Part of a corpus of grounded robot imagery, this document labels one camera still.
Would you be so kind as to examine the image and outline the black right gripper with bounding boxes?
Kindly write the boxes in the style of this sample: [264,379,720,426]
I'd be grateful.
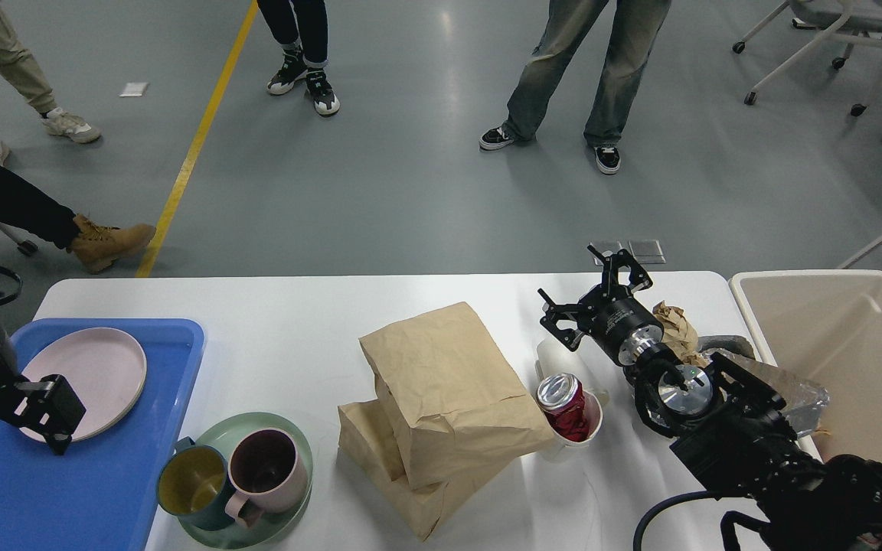
[538,244,664,367]

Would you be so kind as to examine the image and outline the pink mug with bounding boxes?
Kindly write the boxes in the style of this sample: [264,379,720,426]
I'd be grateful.
[225,428,309,529]

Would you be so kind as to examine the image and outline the teal mug yellow inside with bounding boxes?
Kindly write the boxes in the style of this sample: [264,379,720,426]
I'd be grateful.
[156,437,235,531]

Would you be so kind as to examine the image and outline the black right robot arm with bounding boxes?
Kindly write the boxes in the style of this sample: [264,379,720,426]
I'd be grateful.
[540,249,882,550]

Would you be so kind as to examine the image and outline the white paper cup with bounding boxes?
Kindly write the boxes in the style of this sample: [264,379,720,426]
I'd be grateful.
[535,336,609,463]

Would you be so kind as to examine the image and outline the metal floor socket plate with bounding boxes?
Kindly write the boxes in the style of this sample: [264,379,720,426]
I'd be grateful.
[589,240,666,266]

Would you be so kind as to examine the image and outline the crumpled brown paper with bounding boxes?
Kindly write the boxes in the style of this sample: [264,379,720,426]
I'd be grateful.
[652,301,710,367]

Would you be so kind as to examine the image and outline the crushed red soda can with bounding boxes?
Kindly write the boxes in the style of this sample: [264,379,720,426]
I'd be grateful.
[536,372,591,442]

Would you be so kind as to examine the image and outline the grey crumpled wrapper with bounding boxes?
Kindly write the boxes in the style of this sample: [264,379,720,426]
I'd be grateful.
[697,335,757,360]

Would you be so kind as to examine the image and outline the upper brown paper bag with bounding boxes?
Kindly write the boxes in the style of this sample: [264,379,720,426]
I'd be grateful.
[358,302,554,488]

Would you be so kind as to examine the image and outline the clear plastic wrapper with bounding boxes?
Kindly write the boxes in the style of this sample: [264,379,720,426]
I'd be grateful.
[701,348,831,437]

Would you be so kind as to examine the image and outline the beige plastic bin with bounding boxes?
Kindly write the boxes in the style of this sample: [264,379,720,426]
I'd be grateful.
[729,269,882,463]

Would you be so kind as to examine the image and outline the white office chair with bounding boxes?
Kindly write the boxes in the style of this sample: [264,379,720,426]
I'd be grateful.
[732,1,882,116]

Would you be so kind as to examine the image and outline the green plate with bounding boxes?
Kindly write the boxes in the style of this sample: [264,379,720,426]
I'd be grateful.
[178,412,315,550]

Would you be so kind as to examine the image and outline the person in black trousers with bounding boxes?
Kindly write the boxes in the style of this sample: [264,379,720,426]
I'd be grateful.
[256,1,341,116]

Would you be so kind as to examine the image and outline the pink plate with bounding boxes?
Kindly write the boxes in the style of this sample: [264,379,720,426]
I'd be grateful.
[22,328,147,442]

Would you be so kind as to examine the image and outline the white paper scrap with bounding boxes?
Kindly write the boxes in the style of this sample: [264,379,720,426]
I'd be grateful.
[119,83,149,98]

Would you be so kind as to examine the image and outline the blue plastic tray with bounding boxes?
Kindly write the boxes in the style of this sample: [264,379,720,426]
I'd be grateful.
[0,318,205,550]

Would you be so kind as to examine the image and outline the seated person tan boots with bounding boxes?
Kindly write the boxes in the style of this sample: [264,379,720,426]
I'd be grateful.
[0,166,156,273]

